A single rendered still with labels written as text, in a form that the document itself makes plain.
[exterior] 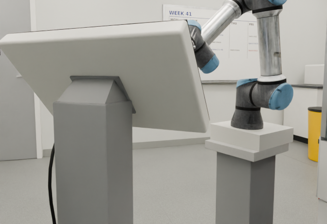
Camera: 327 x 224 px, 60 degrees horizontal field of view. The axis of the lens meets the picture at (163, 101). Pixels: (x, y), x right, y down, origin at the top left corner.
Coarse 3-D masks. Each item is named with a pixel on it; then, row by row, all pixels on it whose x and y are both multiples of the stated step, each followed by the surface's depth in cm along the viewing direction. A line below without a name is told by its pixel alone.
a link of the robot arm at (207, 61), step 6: (204, 42) 98; (204, 48) 98; (210, 48) 100; (198, 54) 98; (204, 54) 98; (210, 54) 99; (198, 60) 100; (204, 60) 99; (210, 60) 99; (216, 60) 101; (198, 66) 103; (204, 66) 101; (210, 66) 101; (216, 66) 101; (204, 72) 104; (210, 72) 103
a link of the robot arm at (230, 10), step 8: (224, 0) 122; (232, 0) 118; (240, 0) 118; (224, 8) 118; (232, 8) 118; (240, 8) 118; (216, 16) 117; (224, 16) 116; (232, 16) 118; (208, 24) 115; (216, 24) 115; (224, 24) 117; (208, 32) 114; (216, 32) 115; (208, 40) 114
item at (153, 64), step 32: (32, 32) 73; (64, 32) 68; (96, 32) 63; (128, 32) 59; (160, 32) 56; (32, 64) 76; (64, 64) 72; (96, 64) 68; (128, 64) 64; (160, 64) 61; (192, 64) 61; (64, 96) 70; (96, 96) 67; (128, 96) 73; (160, 96) 69; (192, 96) 66; (160, 128) 79; (192, 128) 74
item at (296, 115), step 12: (312, 72) 450; (300, 84) 476; (312, 84) 451; (300, 96) 440; (312, 96) 418; (288, 108) 466; (300, 108) 441; (288, 120) 467; (300, 120) 442; (300, 132) 443
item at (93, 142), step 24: (72, 120) 67; (96, 120) 65; (120, 120) 69; (72, 144) 68; (96, 144) 65; (120, 144) 69; (72, 168) 69; (96, 168) 66; (120, 168) 70; (72, 192) 70; (96, 192) 66; (120, 192) 70; (72, 216) 70; (96, 216) 67; (120, 216) 71
